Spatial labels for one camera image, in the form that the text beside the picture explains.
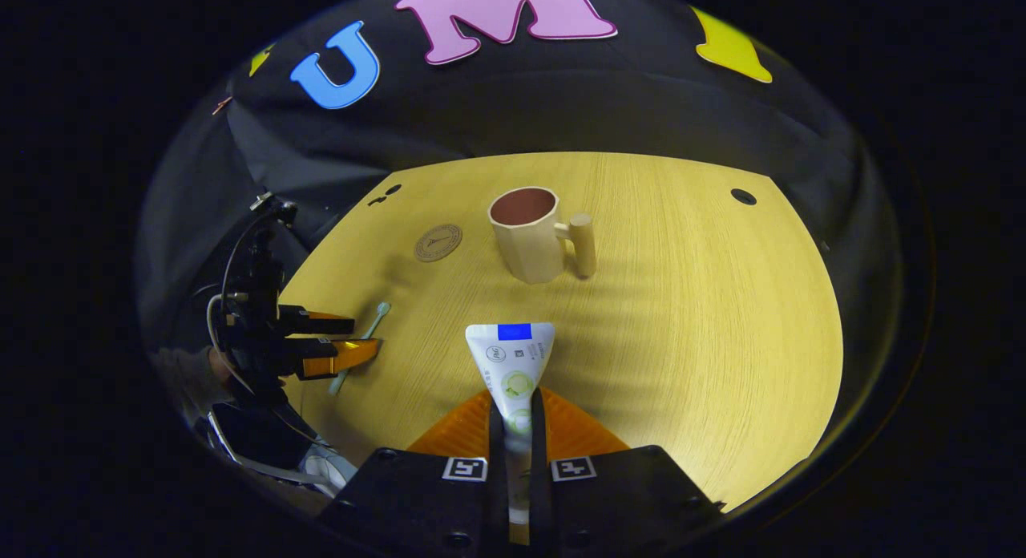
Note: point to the white toothpaste tube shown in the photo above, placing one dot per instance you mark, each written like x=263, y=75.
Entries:
x=513, y=365

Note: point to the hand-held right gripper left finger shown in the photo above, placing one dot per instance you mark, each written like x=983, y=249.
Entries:
x=417, y=502

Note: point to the round brown coaster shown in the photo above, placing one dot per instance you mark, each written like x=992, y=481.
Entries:
x=438, y=243

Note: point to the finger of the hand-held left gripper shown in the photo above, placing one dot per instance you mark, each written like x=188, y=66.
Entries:
x=317, y=323
x=337, y=357

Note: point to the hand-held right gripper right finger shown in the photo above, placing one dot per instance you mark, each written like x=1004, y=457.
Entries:
x=625, y=502

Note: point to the beige cup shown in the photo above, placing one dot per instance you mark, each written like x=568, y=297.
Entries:
x=533, y=237

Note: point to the red clip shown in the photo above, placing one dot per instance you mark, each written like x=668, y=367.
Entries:
x=222, y=105

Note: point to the metal clip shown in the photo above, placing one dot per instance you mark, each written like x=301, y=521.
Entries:
x=260, y=200

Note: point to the pale green toothbrush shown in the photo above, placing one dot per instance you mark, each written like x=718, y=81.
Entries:
x=370, y=327

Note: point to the black backdrop cloth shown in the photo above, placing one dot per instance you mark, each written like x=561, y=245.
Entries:
x=561, y=101

